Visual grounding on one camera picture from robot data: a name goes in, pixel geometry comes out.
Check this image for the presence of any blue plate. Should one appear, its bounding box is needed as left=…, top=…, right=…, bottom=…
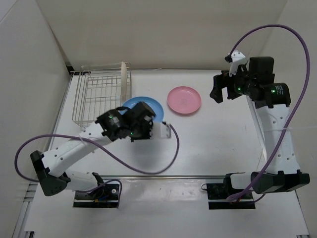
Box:
left=123, top=96, right=164, bottom=122

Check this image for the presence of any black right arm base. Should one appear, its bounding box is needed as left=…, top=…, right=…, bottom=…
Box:
left=201, top=183, right=256, bottom=210

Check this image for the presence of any pink plate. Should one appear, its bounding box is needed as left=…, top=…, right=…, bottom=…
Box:
left=167, top=86, right=202, bottom=115

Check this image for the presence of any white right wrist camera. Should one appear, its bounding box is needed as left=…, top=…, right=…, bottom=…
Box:
left=225, top=50, right=248, bottom=77

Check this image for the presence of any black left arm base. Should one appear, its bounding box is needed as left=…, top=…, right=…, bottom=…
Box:
left=73, top=180, right=121, bottom=208

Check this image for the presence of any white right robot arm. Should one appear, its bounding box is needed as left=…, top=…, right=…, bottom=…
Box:
left=210, top=53, right=310, bottom=198

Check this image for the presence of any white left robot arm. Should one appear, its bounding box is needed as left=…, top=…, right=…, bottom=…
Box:
left=30, top=102, right=156, bottom=198

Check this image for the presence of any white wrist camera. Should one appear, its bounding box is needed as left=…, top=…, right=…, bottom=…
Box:
left=150, top=122, right=171, bottom=139
left=225, top=50, right=248, bottom=77

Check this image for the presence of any wire dish rack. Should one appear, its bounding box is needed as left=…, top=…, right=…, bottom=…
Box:
left=71, top=61, right=132, bottom=128

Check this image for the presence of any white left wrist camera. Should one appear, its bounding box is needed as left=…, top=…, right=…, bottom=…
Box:
left=150, top=122, right=171, bottom=139

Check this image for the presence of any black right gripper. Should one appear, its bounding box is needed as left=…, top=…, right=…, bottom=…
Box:
left=209, top=64, right=256, bottom=104

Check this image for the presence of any cream plate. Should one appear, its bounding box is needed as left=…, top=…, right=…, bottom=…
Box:
left=120, top=61, right=127, bottom=104

